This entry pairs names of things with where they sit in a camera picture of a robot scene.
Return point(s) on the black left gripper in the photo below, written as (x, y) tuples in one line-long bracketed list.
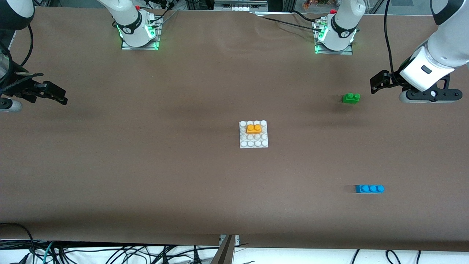
[(393, 79)]

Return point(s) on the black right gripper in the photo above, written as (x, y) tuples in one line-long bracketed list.
[(22, 89)]

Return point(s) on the yellow two-stud block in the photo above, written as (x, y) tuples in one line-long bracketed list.
[(253, 129)]

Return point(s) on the white studded base plate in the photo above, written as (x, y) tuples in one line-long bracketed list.
[(253, 143)]

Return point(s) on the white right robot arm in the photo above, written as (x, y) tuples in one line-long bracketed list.
[(126, 11)]

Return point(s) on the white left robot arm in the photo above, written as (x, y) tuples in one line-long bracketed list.
[(450, 40)]

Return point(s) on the green two-stud block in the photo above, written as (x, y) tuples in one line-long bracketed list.
[(351, 99)]

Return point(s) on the blue three-stud block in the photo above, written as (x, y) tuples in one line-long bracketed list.
[(368, 189)]

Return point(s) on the orange background clutter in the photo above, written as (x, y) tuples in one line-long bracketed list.
[(311, 4)]

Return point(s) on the brown table cover sheet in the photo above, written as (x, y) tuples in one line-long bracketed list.
[(146, 165)]

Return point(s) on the aluminium frame rail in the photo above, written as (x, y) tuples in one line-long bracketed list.
[(238, 5)]

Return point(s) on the small metal bracket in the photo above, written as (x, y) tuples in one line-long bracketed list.
[(237, 240)]

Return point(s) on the dark angled post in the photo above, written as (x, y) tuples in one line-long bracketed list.
[(224, 253)]

